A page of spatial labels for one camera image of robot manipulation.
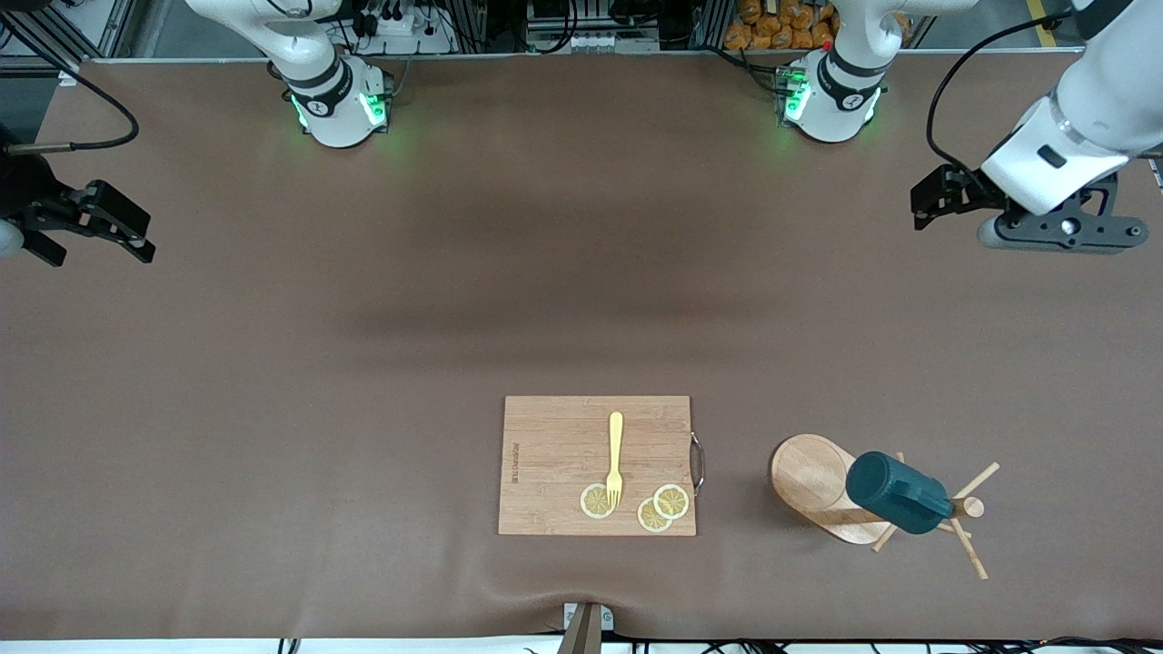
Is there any dark green mug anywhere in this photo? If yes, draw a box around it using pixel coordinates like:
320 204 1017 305
845 451 956 536

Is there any wooden mug rack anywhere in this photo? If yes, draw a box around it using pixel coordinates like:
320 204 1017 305
770 434 1000 580

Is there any orange snack packets pile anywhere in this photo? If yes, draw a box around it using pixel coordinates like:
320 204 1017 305
724 0 841 52

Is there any white power strip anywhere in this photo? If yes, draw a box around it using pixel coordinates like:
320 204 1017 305
357 0 457 55

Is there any brown table mat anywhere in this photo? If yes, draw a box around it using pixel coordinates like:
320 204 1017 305
0 53 1163 642

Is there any yellow plastic fork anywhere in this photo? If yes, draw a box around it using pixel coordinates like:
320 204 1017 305
606 411 626 509

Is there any wooden cutting board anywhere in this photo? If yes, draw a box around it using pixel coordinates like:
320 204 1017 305
498 395 706 537

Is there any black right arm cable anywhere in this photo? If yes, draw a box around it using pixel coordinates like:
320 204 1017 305
0 20 140 156

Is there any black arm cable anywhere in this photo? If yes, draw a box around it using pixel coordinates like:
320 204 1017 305
0 20 140 156
925 7 1073 192

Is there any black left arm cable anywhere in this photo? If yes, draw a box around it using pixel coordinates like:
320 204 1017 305
925 7 1073 192

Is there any aluminium frame profile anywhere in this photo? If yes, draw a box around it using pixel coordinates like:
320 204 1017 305
0 0 137 72

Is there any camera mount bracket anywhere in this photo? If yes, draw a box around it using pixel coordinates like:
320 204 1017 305
556 601 615 654

